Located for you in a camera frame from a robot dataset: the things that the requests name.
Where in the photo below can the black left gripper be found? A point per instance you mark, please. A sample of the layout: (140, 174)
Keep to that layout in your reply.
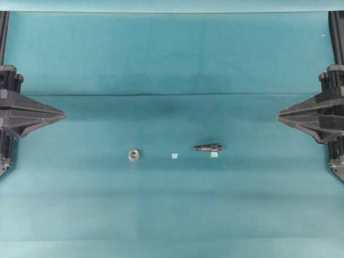
(26, 115)

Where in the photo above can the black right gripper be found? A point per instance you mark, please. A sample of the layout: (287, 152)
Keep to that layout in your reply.
(324, 129)

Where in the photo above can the dark metal threaded shaft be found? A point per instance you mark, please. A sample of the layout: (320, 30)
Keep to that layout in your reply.
(208, 148)

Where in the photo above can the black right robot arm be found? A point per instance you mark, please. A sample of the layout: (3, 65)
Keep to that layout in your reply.
(335, 19)

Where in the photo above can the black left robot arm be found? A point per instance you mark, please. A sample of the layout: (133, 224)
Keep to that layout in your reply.
(4, 29)

